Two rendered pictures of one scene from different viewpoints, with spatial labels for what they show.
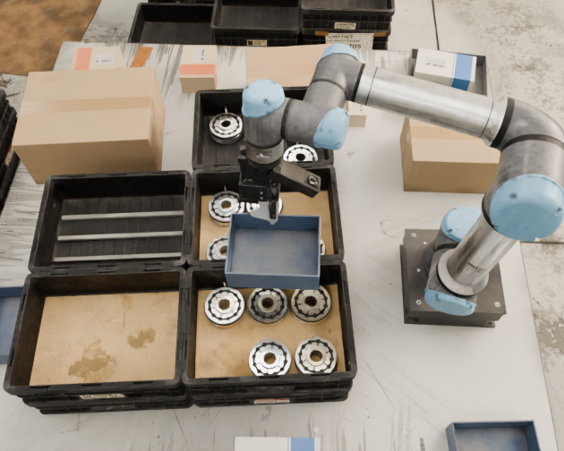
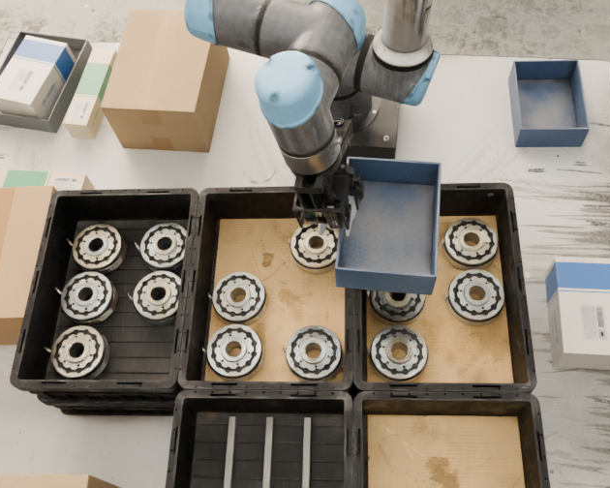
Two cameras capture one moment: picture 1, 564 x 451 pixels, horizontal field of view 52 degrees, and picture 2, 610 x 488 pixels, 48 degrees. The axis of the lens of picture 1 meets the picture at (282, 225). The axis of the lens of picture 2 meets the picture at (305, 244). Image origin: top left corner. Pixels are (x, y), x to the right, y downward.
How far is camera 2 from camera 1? 0.84 m
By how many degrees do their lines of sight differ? 36
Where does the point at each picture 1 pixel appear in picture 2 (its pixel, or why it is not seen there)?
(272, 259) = (390, 235)
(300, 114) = (325, 39)
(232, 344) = (450, 348)
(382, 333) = not seen: hidden behind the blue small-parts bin
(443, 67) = (33, 72)
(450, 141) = (171, 69)
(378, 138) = (117, 172)
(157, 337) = (441, 453)
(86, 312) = not seen: outside the picture
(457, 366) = (445, 127)
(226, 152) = (126, 355)
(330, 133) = (358, 13)
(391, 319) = not seen: hidden behind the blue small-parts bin
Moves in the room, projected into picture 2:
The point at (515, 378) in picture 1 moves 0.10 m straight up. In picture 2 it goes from (457, 78) to (462, 50)
